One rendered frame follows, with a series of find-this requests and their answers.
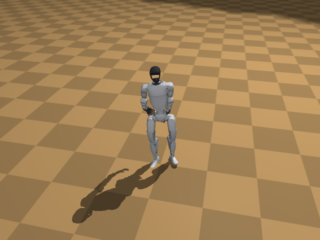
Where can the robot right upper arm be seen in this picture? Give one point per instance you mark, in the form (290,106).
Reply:
(144,89)

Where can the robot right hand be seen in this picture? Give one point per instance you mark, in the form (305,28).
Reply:
(149,111)

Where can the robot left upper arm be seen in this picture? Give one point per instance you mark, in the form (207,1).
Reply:
(170,92)

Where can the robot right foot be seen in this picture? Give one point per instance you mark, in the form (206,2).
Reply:
(154,162)

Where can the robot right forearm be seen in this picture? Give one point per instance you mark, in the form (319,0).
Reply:
(144,106)

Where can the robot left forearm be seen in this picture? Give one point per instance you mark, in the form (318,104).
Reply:
(168,106)

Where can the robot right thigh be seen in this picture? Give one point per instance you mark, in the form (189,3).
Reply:
(151,123)

